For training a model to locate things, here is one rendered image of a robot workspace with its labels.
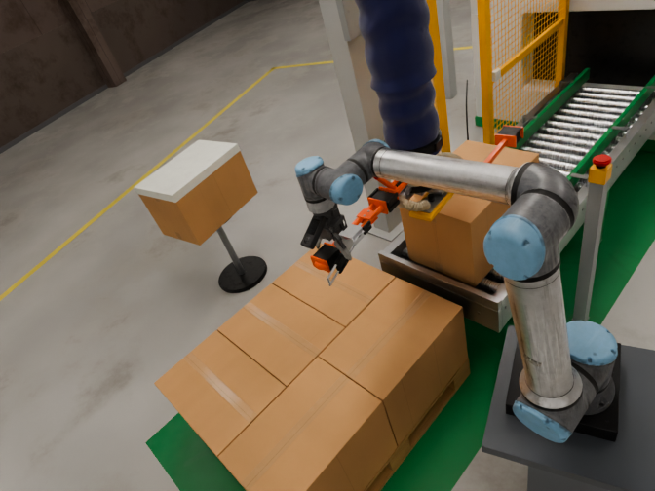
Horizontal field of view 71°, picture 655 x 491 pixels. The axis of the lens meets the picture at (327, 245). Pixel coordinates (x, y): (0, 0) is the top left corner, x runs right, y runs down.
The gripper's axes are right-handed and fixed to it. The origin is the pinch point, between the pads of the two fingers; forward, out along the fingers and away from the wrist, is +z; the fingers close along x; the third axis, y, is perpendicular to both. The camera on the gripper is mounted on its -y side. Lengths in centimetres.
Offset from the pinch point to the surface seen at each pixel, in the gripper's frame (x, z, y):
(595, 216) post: -56, 47, 107
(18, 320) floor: 331, 123, -85
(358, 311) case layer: 25, 68, 25
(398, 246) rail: 30, 64, 70
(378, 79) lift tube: 4, -42, 48
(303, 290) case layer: 62, 68, 23
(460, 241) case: -13, 40, 63
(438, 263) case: 2, 61, 65
